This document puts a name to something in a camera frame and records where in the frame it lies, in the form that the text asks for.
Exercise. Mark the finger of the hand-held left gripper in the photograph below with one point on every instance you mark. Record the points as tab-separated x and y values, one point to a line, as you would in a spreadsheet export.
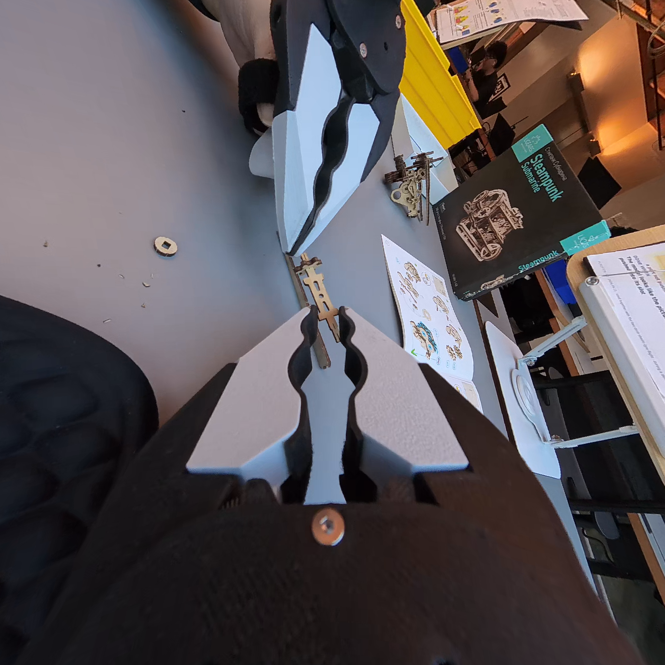
358	140
304	135

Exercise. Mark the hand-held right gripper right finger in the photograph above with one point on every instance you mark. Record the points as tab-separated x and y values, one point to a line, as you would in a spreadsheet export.
410	415

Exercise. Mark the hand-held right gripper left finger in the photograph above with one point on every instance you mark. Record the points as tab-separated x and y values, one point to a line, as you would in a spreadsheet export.
249	415

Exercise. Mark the small wooden gear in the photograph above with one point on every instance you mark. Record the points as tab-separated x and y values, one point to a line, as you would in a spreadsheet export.
310	261

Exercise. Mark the slotted wooden axle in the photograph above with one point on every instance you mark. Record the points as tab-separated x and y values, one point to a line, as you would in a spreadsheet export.
324	306

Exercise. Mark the small wooden washer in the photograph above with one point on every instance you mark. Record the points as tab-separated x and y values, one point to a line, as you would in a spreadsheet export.
166	246

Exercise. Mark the person's left hand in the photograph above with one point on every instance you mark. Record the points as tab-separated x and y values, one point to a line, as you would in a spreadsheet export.
249	31

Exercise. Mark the white cardboard tray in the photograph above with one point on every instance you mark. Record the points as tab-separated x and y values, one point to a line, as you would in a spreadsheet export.
421	140

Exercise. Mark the dark wooden model assembly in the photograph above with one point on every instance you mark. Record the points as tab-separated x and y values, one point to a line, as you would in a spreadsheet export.
410	187

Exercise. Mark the yellow plastic bin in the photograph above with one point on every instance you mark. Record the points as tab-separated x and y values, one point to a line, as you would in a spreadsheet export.
431	78

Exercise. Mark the long flat wooden stick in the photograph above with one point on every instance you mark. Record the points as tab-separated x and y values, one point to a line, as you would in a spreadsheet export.
321	356

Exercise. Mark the assembly instruction booklet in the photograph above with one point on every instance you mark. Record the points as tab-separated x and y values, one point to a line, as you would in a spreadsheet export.
426	311

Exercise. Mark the wooden document stand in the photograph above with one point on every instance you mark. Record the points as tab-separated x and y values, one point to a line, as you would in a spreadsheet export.
519	405

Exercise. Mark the background document stand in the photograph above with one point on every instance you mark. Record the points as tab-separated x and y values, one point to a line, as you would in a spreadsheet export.
509	15

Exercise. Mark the black model kit box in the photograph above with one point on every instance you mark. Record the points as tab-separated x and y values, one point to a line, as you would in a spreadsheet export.
509	223

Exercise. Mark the black honeycomb cushion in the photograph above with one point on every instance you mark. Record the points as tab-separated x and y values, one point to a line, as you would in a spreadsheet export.
62	441

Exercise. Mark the printed instruction sheet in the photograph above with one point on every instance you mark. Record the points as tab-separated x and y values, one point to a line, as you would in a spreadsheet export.
634	296

